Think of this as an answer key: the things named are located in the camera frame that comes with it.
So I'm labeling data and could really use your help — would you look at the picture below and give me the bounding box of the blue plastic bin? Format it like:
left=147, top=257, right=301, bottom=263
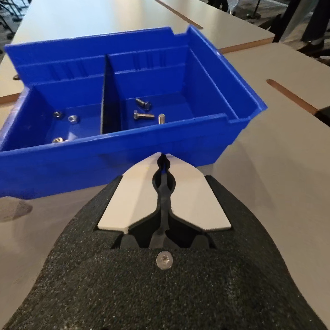
left=0, top=25, right=268, bottom=199

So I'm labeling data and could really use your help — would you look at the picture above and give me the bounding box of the black bin divider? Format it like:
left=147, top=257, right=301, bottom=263
left=100, top=55, right=122, bottom=135

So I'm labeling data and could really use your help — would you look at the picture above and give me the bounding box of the black table cable cover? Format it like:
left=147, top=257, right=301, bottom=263
left=312, top=105, right=330, bottom=127

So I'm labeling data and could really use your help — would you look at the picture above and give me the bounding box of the black chair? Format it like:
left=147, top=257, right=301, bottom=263
left=0, top=0, right=30, bottom=39

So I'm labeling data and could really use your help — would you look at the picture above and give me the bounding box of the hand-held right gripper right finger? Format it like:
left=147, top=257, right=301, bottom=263
left=166, top=153, right=232, bottom=232

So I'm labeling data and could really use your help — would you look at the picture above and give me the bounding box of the black pole stand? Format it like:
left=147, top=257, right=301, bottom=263
left=246, top=0, right=262, bottom=19

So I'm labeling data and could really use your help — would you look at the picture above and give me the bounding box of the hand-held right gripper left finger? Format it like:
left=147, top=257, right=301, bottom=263
left=97, top=152, right=163, bottom=235

